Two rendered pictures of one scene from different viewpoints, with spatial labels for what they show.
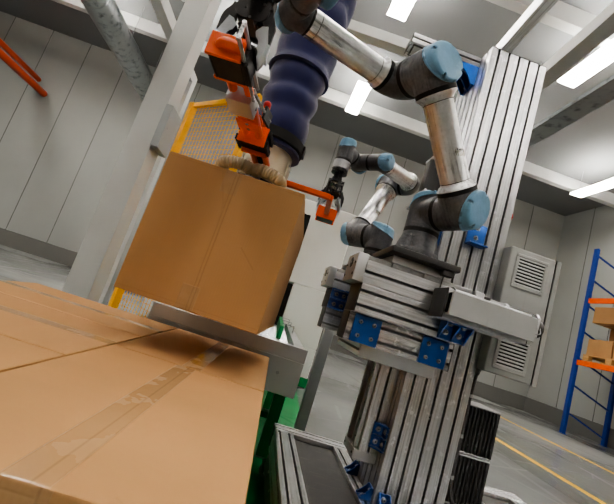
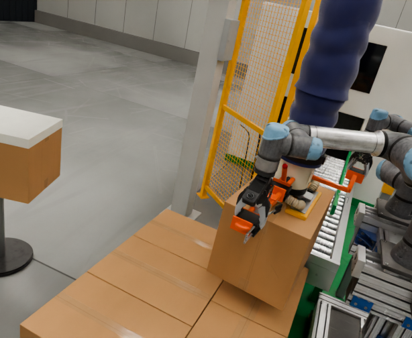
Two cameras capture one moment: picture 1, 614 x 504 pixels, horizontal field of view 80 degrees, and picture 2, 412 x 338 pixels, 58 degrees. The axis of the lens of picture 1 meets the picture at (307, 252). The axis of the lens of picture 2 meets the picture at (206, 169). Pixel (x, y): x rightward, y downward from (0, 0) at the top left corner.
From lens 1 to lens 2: 1.18 m
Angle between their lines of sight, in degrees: 39
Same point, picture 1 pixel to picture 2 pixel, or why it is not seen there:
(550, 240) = not seen: outside the picture
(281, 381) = (319, 280)
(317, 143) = not seen: outside the picture
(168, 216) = (228, 240)
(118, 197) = (200, 106)
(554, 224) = not seen: outside the picture
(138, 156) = (209, 70)
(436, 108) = not seen: outside the picture
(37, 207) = (139, 8)
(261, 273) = (283, 280)
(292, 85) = (311, 119)
